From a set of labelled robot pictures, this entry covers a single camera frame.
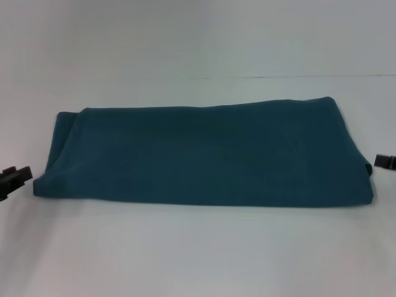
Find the blue teal shirt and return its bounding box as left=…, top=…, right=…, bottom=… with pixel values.
left=32, top=96, right=374, bottom=207

